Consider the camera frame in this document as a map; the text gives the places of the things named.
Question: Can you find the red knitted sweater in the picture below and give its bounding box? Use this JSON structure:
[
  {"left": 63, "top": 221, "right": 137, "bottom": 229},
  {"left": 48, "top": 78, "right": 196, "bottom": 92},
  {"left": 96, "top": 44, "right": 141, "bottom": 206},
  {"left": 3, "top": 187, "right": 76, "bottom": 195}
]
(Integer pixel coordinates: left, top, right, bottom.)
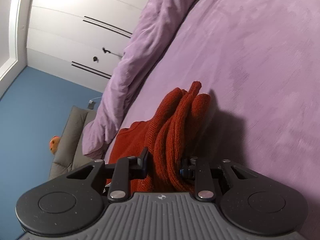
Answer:
[{"left": 109, "top": 81, "right": 211, "bottom": 192}]

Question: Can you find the orange plush toy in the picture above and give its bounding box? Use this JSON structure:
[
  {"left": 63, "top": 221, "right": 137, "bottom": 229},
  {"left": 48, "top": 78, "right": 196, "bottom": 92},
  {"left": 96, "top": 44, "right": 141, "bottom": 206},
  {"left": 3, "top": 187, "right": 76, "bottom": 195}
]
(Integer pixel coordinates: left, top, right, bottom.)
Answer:
[{"left": 49, "top": 136, "right": 61, "bottom": 154}]

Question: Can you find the purple bed sheet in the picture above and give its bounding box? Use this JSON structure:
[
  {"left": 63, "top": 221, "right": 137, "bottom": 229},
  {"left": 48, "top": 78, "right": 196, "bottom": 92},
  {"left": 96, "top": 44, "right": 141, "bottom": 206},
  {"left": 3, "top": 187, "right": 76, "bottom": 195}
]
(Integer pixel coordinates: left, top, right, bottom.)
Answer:
[{"left": 121, "top": 0, "right": 319, "bottom": 239}]

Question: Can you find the white wardrobe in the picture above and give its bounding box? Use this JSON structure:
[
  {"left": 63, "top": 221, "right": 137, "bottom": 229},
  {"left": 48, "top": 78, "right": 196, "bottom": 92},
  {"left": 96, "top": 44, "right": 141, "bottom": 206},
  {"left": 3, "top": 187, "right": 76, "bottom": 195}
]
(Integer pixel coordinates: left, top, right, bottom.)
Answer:
[{"left": 1, "top": 0, "right": 148, "bottom": 93}]

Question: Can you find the purple rolled duvet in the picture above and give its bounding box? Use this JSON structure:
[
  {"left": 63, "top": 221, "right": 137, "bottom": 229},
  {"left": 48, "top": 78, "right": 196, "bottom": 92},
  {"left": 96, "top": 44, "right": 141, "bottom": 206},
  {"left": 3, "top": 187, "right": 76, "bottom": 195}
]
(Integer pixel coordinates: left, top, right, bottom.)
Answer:
[{"left": 82, "top": 0, "right": 196, "bottom": 159}]

